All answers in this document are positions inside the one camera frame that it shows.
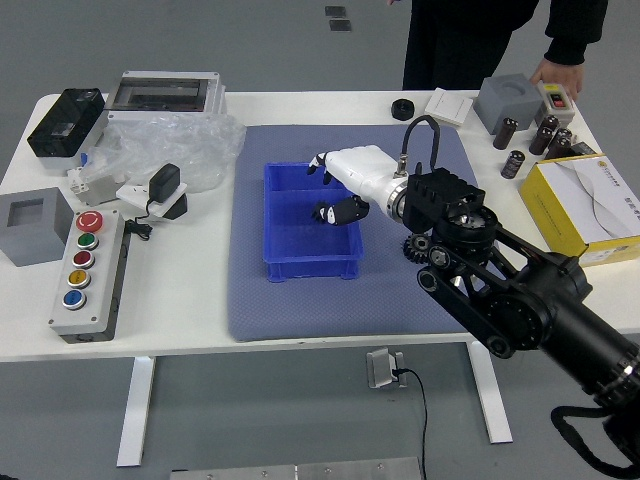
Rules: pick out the person's left hand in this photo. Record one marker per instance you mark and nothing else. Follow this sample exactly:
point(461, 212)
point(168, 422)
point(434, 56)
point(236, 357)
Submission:
point(560, 72)

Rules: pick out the white-shelled robot right hand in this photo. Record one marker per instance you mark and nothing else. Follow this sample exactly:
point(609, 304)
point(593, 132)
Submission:
point(360, 167)

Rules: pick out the small black gear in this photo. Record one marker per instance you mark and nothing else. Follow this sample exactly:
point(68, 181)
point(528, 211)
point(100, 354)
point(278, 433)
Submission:
point(316, 214)

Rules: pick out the big black gear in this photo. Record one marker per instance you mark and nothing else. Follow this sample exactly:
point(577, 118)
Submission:
point(411, 250)

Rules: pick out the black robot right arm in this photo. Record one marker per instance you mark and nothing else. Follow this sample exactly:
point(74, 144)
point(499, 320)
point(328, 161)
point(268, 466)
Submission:
point(550, 300)

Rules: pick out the person's left forearm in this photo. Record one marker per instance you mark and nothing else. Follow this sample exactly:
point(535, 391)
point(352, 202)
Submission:
point(575, 35)

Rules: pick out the blue plastic box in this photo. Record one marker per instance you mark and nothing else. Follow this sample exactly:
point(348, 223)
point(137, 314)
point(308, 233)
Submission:
point(300, 245)

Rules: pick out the yellow and white cardboard box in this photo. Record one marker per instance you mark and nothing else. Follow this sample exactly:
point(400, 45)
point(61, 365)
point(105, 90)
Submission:
point(575, 200)

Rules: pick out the grey windowed distribution box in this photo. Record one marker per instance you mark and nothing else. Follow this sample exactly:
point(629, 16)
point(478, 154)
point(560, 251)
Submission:
point(160, 95)

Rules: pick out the grey five-button control box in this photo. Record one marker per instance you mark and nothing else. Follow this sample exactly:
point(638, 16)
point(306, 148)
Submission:
point(100, 280)

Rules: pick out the dark floor cover plate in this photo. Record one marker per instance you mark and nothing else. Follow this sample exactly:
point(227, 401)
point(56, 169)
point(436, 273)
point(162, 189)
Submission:
point(340, 25)
point(335, 11)

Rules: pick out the black round knob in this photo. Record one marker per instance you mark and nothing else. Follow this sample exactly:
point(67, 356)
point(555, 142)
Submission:
point(403, 111)

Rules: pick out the person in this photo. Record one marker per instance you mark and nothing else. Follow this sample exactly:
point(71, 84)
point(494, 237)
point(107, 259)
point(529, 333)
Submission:
point(450, 45)

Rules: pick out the grey block with round recess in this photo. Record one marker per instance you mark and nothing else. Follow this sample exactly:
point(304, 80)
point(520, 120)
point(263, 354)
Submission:
point(495, 105)

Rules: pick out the small black component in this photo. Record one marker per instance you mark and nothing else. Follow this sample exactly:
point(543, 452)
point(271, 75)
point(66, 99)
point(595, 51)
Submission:
point(584, 149)

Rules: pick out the grey-blue mat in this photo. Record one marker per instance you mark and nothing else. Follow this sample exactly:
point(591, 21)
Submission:
point(350, 310)

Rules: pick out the clear plastic bag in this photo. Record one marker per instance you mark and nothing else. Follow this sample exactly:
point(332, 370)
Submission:
point(190, 135)

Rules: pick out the black power adapter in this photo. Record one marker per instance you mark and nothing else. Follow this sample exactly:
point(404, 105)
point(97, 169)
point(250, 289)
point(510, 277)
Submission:
point(165, 182)

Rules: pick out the silver floor socket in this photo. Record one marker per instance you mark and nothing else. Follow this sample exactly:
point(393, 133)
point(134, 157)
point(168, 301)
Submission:
point(380, 367)

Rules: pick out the white socket block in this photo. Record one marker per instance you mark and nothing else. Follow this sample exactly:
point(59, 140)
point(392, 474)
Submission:
point(131, 194)

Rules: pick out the white circuit breaker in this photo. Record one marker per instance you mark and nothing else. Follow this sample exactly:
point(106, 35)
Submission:
point(100, 192)

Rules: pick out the white table leg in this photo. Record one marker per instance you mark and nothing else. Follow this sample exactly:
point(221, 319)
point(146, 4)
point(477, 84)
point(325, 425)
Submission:
point(492, 400)
point(137, 410)

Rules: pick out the small blue part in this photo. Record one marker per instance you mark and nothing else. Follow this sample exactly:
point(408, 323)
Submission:
point(85, 159)

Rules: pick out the grey metal plate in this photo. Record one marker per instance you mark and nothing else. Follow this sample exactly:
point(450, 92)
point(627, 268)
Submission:
point(300, 471)

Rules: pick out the grey cube with square recess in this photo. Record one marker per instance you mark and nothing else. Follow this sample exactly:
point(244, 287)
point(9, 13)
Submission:
point(45, 240)

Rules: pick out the grey switch box red button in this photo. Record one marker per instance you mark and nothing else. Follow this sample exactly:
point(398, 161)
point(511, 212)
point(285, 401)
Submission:
point(557, 102)

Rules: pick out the white wall switch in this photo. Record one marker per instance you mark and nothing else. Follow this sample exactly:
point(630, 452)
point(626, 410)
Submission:
point(447, 106)

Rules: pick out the black-lidded white enclosure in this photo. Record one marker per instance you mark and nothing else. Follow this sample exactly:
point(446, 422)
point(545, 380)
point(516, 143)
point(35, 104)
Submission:
point(65, 120)

